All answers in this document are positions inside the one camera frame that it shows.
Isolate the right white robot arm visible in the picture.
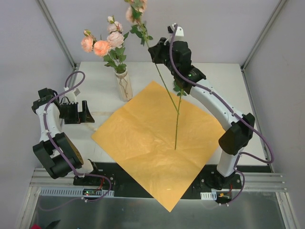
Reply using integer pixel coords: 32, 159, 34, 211
148, 38, 255, 190

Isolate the purple cable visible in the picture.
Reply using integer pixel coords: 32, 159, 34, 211
168, 23, 275, 208
37, 71, 112, 212

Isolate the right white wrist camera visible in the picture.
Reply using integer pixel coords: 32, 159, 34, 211
167, 23, 184, 39

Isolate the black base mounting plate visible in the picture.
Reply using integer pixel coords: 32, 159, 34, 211
72, 160, 241, 200

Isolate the pink rosebud leafy stem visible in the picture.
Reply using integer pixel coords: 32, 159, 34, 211
124, 0, 186, 150

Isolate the aluminium corner post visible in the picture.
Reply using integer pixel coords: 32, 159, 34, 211
241, 0, 288, 72
35, 0, 77, 70

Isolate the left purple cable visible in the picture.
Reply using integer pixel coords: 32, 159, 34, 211
37, 71, 112, 212

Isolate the right aluminium corner post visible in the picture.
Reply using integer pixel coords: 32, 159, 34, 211
241, 0, 288, 72

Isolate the cream printed ribbon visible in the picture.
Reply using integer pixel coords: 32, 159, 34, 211
86, 112, 113, 132

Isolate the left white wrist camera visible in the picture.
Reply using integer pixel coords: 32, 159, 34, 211
64, 87, 80, 104

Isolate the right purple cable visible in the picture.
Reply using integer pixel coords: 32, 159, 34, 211
168, 23, 275, 208

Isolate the left aluminium corner post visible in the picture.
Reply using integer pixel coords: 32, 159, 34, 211
35, 0, 77, 70

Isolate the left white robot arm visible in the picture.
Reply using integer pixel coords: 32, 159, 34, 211
31, 87, 101, 186

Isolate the white ribbed ceramic vase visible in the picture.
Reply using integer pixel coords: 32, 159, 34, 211
114, 70, 133, 102

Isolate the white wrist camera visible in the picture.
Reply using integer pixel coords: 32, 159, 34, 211
64, 87, 80, 104
167, 23, 184, 39

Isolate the orange wrapping paper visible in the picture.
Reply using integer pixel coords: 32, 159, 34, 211
92, 82, 224, 211

